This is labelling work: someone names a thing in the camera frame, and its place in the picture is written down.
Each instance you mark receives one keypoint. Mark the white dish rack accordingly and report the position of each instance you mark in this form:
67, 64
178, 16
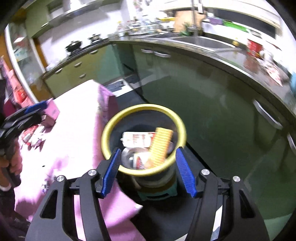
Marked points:
143, 26

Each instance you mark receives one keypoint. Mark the purple cardboard box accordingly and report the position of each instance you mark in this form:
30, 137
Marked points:
52, 111

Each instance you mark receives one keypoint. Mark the clear plastic cup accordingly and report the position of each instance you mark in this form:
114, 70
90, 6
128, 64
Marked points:
128, 158

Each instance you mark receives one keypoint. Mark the steel kitchen sink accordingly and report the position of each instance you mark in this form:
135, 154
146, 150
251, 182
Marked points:
203, 41

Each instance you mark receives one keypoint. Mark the green base cabinet with drawers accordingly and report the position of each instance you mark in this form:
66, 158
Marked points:
76, 69

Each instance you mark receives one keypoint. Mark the tall chrome faucet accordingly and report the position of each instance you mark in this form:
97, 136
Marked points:
196, 14

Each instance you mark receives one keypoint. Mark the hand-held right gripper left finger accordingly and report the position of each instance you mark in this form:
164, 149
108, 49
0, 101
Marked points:
111, 171

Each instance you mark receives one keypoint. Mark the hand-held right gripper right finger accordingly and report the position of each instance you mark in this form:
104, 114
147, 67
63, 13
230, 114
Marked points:
185, 171

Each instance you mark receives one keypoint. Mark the black gas stove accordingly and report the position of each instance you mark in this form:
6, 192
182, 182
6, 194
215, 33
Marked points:
92, 47

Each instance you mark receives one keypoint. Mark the wooden cutting board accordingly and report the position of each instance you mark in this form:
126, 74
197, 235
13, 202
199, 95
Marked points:
182, 20

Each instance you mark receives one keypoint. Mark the yellow rimmed trash bin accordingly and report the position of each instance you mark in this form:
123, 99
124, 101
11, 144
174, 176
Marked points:
143, 107

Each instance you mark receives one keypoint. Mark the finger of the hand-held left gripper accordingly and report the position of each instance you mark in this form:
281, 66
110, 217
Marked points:
25, 124
34, 108

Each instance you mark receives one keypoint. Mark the sliding glass door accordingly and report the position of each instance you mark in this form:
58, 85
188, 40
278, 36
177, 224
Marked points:
23, 58

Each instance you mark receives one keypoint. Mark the red packet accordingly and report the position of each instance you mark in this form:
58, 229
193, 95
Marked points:
254, 47

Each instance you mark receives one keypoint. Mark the red soda can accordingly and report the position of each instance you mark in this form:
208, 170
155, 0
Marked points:
32, 136

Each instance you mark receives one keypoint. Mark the steel range hood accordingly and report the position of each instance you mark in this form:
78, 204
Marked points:
74, 15

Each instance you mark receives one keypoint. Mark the black wok with lid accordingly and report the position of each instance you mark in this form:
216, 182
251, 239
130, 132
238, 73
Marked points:
74, 45

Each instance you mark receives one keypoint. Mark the dark kitchen countertop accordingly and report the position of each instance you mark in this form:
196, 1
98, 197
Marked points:
231, 58

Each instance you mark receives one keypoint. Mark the small black pot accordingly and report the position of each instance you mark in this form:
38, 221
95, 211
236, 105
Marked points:
95, 38

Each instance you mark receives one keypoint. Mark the yellow ribbed wafer packet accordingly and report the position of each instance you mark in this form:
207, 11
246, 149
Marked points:
159, 146

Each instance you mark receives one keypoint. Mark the teal plastic stool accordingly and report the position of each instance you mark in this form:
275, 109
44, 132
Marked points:
157, 195

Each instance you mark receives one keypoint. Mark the small white red carton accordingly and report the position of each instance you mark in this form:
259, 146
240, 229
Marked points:
136, 139

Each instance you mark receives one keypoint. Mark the printed snack packet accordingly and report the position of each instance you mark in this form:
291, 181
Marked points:
276, 73

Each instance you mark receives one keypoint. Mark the green wall cabinet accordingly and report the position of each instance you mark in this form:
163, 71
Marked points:
37, 20

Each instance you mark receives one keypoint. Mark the pink floral tablecloth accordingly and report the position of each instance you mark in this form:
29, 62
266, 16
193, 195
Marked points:
76, 115

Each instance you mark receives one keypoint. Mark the person's left hand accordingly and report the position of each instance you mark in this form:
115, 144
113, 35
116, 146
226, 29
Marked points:
16, 162

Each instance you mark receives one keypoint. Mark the green plastic tray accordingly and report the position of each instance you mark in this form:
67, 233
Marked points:
235, 24

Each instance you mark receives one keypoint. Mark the purple plastic container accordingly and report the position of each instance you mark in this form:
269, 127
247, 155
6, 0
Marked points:
215, 20

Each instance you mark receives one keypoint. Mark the long green base cabinet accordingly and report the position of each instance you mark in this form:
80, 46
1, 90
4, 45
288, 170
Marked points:
196, 92

